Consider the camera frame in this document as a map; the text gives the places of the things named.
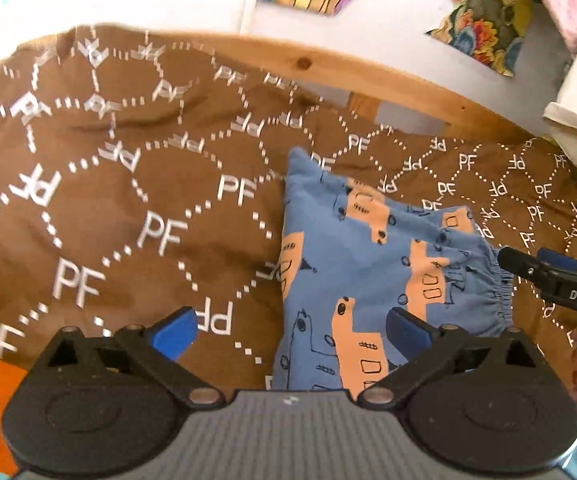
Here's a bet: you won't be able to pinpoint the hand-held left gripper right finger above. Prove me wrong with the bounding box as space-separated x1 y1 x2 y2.
357 306 549 408

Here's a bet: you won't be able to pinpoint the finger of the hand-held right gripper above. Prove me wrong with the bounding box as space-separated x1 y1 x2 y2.
497 246 552 288
537 249 577 278

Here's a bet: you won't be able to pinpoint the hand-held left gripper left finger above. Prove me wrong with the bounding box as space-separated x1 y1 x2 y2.
31 306 225 407

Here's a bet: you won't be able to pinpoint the blue pants with orange print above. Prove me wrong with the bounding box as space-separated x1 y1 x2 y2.
268 147 515 394

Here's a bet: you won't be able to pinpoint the brown patterned blanket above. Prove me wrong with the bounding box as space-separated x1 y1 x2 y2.
0 22 577 403

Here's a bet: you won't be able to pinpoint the wooden bed frame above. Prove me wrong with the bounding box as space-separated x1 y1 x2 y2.
138 30 552 142

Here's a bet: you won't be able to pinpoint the floral wall poster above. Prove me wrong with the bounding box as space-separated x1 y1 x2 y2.
425 0 538 79

